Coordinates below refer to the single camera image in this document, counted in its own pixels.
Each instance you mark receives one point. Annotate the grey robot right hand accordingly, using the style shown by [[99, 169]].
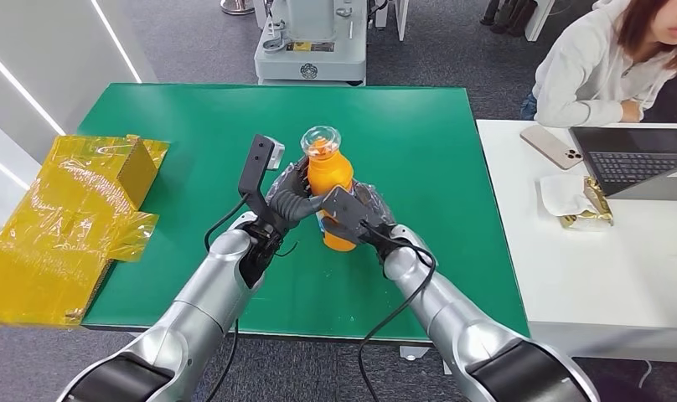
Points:
[[380, 219]]

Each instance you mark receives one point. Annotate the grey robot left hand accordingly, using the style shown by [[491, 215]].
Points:
[[288, 202]]

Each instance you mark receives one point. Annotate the orange plastic bottle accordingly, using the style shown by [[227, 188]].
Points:
[[330, 172]]

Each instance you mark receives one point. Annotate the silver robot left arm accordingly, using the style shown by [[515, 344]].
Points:
[[199, 310]]

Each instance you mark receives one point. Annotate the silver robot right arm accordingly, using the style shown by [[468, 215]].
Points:
[[460, 327]]

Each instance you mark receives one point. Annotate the green table mat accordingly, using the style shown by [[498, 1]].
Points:
[[399, 139]]

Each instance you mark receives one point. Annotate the white table foot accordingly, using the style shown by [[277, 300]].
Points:
[[413, 352]]

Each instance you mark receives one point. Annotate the grey machine base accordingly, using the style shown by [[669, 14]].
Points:
[[313, 58]]

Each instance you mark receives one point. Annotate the beige smartphone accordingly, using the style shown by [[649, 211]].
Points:
[[549, 146]]

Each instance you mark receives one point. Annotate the white paper tissue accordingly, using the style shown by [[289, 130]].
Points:
[[563, 194]]

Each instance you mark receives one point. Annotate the chrome stand base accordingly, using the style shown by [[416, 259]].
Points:
[[237, 6]]

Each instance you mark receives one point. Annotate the gold foil snack wrapper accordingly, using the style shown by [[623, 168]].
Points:
[[599, 211]]

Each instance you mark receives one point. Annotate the white desk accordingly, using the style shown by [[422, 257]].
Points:
[[594, 277]]

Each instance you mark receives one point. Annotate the yellow taped cardboard box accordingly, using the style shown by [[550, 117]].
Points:
[[66, 233]]

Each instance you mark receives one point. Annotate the person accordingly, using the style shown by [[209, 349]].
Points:
[[582, 72]]

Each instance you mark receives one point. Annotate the white furniture panel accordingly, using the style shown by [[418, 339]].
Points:
[[540, 21]]

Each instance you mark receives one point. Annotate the dark grey laptop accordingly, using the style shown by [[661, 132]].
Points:
[[633, 161]]

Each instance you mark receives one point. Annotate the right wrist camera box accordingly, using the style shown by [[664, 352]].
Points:
[[344, 208]]

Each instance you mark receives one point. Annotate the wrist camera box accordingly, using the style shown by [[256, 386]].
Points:
[[344, 208], [255, 166]]

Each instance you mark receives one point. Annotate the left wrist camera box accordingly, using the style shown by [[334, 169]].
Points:
[[255, 166]]

